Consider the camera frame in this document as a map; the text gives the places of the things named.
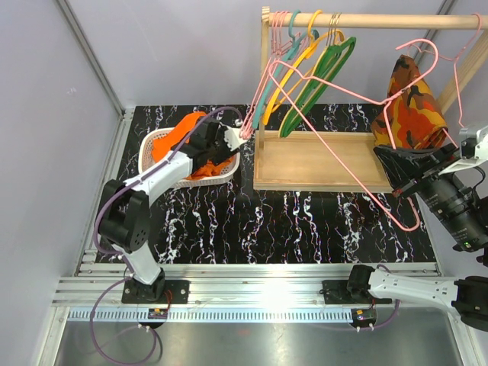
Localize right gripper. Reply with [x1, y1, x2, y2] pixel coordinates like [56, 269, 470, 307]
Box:
[373, 141, 488, 249]

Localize pink wire hanger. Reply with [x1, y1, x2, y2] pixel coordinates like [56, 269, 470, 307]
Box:
[412, 13, 487, 127]
[271, 43, 438, 232]

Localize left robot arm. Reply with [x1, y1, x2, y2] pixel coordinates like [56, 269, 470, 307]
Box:
[95, 117, 244, 303]

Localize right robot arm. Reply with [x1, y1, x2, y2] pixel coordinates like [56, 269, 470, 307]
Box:
[346, 143, 487, 331]

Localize camouflage orange trousers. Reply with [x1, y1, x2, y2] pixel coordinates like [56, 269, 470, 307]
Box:
[371, 55, 448, 149]

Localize green plastic hanger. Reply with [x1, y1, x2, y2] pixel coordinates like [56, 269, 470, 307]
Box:
[279, 37, 357, 138]

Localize teal plastic hanger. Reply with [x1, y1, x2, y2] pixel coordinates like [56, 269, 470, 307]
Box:
[253, 9, 319, 129]

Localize yellow plastic hanger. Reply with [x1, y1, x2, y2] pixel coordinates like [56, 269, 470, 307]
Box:
[262, 8, 346, 125]

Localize white perforated plastic basket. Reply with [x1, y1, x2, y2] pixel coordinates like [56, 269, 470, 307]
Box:
[138, 127, 240, 188]

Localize wooden clothes rack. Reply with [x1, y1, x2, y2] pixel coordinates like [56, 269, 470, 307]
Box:
[252, 6, 488, 194]

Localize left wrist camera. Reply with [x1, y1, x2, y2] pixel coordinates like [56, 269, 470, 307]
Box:
[223, 126, 248, 152]

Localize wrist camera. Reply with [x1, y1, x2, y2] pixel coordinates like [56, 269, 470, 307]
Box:
[440, 122, 487, 175]
[223, 126, 248, 152]

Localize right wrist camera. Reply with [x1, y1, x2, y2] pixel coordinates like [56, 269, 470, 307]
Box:
[440, 122, 487, 175]

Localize aluminium corner frame post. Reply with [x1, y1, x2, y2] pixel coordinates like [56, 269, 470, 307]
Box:
[51, 0, 135, 165]

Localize pink wire hangers bunch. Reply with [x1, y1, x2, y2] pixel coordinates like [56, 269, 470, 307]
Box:
[239, 6, 291, 140]

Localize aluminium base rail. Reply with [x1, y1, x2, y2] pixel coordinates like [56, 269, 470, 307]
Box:
[52, 265, 458, 323]

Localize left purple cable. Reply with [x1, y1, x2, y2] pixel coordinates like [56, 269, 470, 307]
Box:
[89, 107, 245, 363]

